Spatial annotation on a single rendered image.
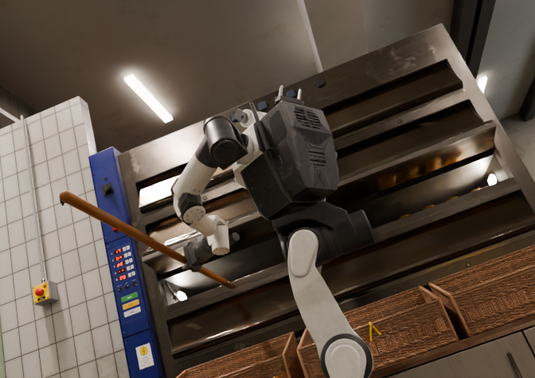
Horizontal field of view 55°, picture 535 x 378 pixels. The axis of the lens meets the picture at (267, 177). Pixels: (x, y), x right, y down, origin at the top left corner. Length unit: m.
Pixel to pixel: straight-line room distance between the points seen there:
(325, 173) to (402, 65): 1.35
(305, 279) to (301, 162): 0.35
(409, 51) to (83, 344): 2.27
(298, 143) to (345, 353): 0.62
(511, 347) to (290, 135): 1.00
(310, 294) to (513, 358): 0.72
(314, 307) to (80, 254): 1.72
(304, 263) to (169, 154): 1.55
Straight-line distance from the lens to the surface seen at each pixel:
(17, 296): 3.15
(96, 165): 3.08
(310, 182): 1.57
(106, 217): 1.55
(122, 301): 2.77
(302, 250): 1.55
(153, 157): 2.96
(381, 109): 2.74
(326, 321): 1.55
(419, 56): 2.91
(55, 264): 3.06
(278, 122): 1.63
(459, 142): 2.55
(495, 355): 1.93
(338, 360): 1.49
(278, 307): 2.51
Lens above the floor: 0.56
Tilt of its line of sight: 24 degrees up
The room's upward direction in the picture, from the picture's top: 19 degrees counter-clockwise
